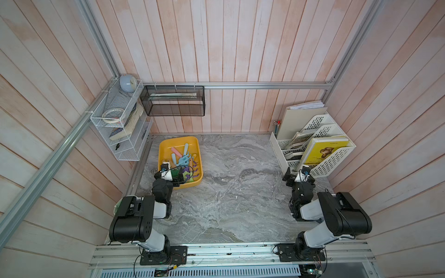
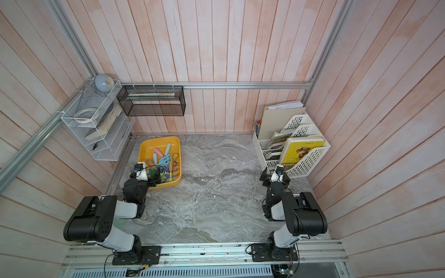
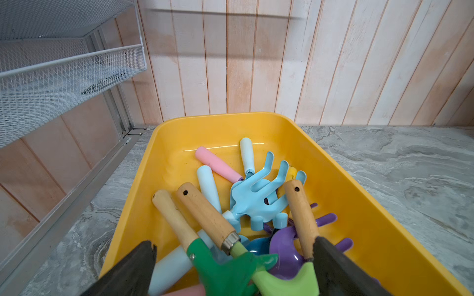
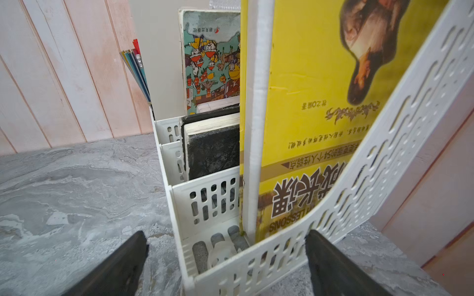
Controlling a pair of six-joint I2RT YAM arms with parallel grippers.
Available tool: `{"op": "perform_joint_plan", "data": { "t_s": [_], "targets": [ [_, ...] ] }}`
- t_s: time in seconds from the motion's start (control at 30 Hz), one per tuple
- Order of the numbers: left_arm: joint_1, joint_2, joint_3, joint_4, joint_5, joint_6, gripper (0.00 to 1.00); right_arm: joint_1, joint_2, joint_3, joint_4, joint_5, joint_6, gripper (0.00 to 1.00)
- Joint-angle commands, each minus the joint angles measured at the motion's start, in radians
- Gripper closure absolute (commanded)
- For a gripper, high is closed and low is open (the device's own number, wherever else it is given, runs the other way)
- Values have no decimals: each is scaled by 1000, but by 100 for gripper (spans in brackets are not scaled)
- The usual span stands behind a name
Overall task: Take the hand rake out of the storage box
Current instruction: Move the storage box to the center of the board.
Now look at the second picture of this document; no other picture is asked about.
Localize yellow storage box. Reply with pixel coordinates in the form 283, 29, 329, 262
138, 136, 182, 190

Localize light blue hand rake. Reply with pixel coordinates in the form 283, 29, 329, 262
158, 143, 172, 167

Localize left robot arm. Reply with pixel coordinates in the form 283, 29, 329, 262
63, 162, 166, 265

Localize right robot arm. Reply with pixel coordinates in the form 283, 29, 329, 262
251, 164, 328, 262

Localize yellow picture book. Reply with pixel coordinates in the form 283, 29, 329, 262
279, 136, 324, 166

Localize white desktop file organizer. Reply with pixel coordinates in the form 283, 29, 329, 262
253, 113, 331, 178

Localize bundle of pencils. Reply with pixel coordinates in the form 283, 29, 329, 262
254, 120, 261, 135

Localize beige folder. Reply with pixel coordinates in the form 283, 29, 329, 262
257, 107, 306, 140

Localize old book on shelf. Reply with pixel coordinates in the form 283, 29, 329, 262
85, 103, 122, 141

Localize papers in mesh basket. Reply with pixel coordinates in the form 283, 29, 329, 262
126, 93, 176, 101

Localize roll of white tape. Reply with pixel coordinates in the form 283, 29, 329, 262
74, 108, 97, 124

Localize pale blue round clock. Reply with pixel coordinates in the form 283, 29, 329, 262
95, 75, 115, 93

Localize pink handled garden tool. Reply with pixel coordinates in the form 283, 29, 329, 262
153, 147, 164, 158

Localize black mesh wall basket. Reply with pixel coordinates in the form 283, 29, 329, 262
117, 85, 186, 117

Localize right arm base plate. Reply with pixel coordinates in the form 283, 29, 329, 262
250, 243, 299, 262

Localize white wire wall shelf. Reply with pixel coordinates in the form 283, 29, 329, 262
61, 77, 135, 161

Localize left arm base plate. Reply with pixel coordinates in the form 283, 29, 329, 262
112, 246, 162, 266

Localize aluminium front rail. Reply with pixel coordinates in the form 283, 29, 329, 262
61, 239, 348, 269

